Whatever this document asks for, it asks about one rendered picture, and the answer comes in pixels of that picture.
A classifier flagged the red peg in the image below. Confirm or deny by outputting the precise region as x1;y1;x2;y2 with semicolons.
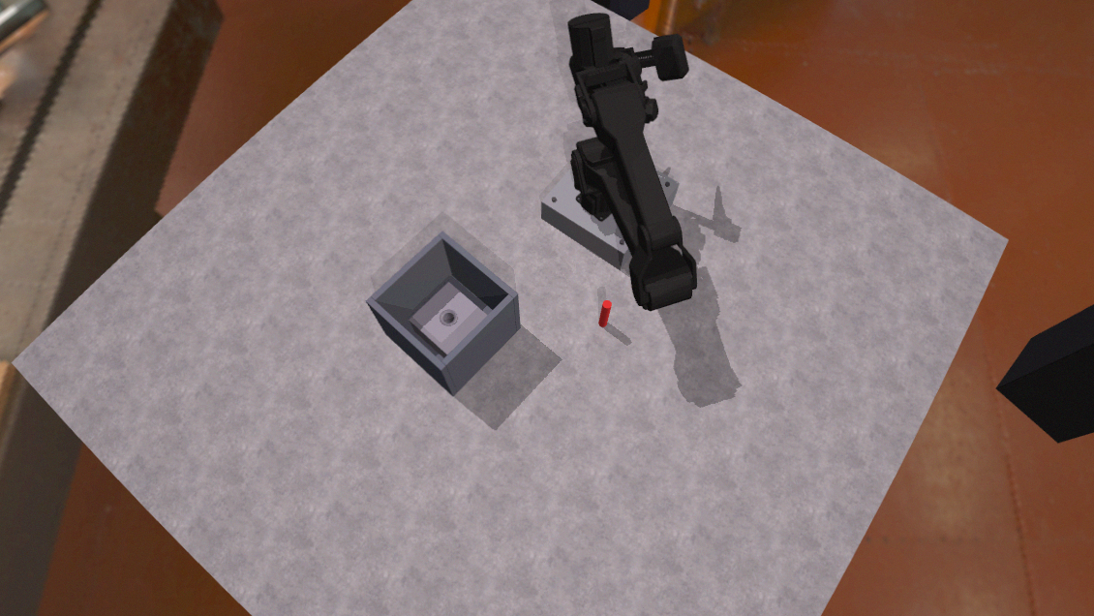
598;300;612;327

